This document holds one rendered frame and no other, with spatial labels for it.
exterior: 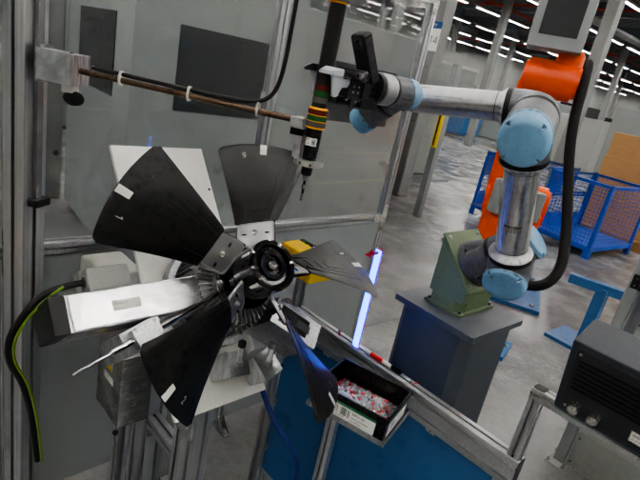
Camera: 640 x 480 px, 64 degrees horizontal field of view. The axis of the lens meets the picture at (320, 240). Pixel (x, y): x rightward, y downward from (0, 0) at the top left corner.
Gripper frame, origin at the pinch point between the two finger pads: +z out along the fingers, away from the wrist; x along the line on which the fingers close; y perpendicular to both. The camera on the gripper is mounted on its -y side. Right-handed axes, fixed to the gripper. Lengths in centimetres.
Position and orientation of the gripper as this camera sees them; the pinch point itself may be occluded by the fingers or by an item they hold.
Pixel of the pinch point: (316, 66)
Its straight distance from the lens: 112.1
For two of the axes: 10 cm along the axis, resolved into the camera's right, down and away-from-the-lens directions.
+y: -2.0, 9.3, 3.2
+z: -7.1, 0.9, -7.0
